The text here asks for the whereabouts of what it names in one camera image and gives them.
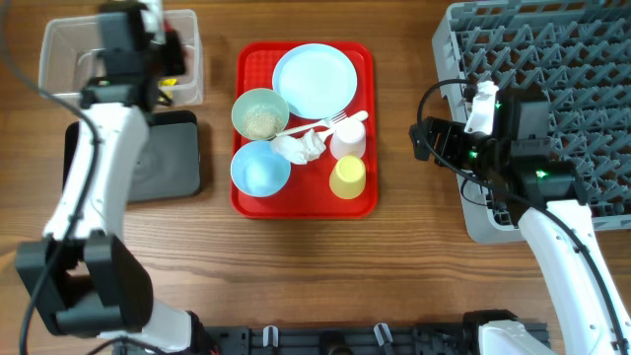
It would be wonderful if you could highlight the yellow plastic cup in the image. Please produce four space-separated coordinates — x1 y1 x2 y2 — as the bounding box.
329 155 366 199

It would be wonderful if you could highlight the green bowl with rice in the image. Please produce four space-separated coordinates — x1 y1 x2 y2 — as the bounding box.
231 88 290 141

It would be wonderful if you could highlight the red plastic tray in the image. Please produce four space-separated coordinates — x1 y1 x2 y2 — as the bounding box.
230 41 379 219

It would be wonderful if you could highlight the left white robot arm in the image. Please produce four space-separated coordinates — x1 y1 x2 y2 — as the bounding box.
16 1 212 354

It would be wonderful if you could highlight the grey dishwasher rack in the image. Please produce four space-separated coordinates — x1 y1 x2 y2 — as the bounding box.
432 0 630 231

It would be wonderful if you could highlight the white plastic fork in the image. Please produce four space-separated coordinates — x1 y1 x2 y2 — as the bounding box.
275 111 348 138

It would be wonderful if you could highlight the yellow snack wrapper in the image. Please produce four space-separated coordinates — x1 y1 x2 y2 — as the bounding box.
159 78 177 92

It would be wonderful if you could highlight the light blue plate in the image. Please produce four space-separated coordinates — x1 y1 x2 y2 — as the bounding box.
272 43 358 119

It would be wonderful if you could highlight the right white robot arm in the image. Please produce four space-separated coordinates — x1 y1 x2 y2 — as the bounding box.
409 82 630 354

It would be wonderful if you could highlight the white tissue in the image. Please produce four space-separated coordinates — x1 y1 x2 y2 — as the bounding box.
271 129 325 165

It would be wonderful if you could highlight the light blue bowl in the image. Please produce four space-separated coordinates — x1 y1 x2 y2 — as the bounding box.
231 141 292 197

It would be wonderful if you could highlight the white plastic spoon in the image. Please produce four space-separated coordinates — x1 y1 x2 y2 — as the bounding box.
316 110 369 143

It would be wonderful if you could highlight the black bin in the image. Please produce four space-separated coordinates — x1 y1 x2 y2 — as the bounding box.
64 104 201 208

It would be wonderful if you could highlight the clear plastic bin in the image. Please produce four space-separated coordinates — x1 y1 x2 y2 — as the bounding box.
38 9 204 107

